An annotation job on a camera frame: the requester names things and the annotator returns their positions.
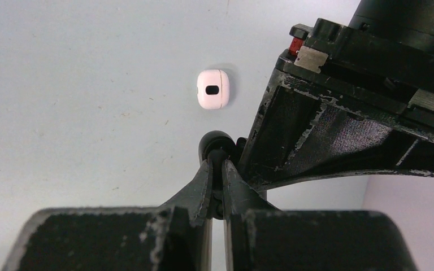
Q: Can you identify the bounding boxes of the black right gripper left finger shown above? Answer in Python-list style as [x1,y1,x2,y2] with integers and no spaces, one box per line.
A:
[3,161,212,270]

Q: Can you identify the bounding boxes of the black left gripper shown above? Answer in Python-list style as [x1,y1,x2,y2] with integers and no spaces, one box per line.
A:
[237,19,434,191]

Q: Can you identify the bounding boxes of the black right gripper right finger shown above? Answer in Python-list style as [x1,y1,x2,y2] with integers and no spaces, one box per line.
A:
[222,160,417,270]

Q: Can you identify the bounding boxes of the black cylindrical cap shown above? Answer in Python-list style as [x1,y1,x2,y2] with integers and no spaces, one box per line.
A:
[198,130,247,220]

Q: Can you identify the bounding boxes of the white earbud charging case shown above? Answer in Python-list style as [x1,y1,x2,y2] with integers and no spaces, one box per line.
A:
[197,69,230,110]

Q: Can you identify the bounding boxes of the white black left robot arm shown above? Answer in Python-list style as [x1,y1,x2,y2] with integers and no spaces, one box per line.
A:
[238,1,434,190]

